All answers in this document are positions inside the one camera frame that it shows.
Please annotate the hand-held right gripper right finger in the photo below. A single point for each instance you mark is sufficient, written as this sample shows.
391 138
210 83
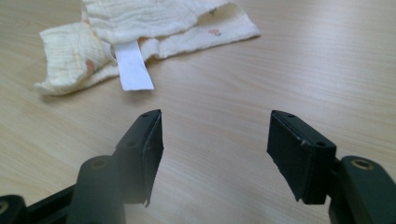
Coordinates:
299 158

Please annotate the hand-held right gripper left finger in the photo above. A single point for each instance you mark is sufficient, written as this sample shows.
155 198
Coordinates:
141 149

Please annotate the cream muslin cloth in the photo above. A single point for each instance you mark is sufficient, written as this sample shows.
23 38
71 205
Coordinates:
140 18

